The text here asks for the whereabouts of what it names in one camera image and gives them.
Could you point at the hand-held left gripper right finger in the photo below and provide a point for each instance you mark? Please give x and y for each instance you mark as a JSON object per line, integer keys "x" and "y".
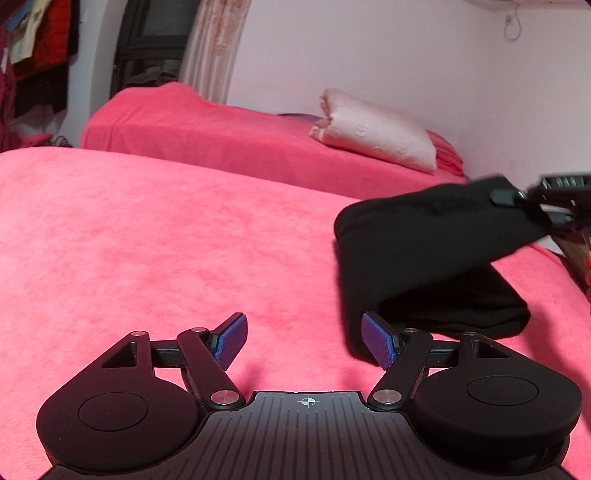
{"x": 378, "y": 339}

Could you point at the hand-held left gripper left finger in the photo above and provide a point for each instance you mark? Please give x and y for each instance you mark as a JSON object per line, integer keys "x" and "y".
{"x": 231, "y": 339}

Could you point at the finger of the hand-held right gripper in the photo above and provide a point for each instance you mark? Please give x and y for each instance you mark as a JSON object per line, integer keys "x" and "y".
{"x": 504, "y": 197}

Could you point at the black pants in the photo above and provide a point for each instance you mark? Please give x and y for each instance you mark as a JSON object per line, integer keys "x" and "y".
{"x": 415, "y": 258}

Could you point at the printed brown box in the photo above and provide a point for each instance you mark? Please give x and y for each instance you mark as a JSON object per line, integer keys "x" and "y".
{"x": 579, "y": 254}

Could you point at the folded pink cloth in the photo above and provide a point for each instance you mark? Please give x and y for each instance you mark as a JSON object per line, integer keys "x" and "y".
{"x": 447, "y": 154}

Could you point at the pink fleece blanket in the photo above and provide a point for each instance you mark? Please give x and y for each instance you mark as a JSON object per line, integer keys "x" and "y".
{"x": 138, "y": 254}

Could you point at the folded pale pink quilt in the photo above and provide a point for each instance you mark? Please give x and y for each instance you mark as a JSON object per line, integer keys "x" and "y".
{"x": 378, "y": 134}

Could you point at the pink bed sheet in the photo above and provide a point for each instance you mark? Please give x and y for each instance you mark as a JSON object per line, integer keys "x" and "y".
{"x": 184, "y": 129}

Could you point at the patterned beige curtain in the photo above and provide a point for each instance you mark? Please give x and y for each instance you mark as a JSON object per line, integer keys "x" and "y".
{"x": 214, "y": 50}

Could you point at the dark shelf unit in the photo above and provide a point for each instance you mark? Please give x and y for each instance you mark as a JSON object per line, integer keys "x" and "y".
{"x": 147, "y": 41}

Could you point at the maroon hanging garment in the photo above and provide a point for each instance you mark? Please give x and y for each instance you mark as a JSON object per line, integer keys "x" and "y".
{"x": 4, "y": 101}

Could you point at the red hanging garment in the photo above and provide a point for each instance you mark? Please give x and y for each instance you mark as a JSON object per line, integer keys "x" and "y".
{"x": 51, "y": 27}

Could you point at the pale yellow hanging garment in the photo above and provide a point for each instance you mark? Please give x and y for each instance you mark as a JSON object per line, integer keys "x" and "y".
{"x": 23, "y": 41}

